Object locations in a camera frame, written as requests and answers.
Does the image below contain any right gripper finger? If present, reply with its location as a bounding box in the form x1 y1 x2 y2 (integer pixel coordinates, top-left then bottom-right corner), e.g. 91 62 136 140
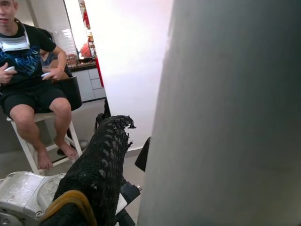
39 114 137 226

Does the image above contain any white plastic table leg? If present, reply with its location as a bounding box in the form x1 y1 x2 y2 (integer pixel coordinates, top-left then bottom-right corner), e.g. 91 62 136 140
137 0 301 226

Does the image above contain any yellow rubber band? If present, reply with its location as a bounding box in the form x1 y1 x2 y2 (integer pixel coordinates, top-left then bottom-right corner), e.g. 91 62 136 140
46 189 98 226

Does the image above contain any white stool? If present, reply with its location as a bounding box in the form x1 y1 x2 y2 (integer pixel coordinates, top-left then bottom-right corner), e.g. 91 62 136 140
6 107 83 176

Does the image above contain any black chair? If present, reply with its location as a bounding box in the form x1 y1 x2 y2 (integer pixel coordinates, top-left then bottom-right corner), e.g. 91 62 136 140
57 75 83 111

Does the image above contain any grey cabinet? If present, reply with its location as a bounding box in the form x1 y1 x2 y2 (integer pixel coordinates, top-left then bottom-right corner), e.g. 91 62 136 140
70 67 106 102

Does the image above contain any red banner strip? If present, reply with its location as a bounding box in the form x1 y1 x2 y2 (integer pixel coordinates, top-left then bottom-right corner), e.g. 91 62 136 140
95 58 104 88

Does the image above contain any seated man black shirt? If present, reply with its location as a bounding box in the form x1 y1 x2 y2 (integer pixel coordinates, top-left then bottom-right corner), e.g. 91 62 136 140
0 0 78 170

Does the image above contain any orange ball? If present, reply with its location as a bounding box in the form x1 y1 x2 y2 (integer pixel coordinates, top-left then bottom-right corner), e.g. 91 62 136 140
79 43 95 58

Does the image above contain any person in grey shirt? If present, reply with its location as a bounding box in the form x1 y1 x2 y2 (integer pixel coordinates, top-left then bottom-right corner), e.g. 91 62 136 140
39 28 73 78

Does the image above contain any white headset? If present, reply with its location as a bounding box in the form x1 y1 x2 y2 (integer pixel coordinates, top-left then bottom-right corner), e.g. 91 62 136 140
0 35 31 52

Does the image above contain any red hanging decoration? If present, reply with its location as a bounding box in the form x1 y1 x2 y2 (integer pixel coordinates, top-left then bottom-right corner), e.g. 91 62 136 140
81 0 92 30

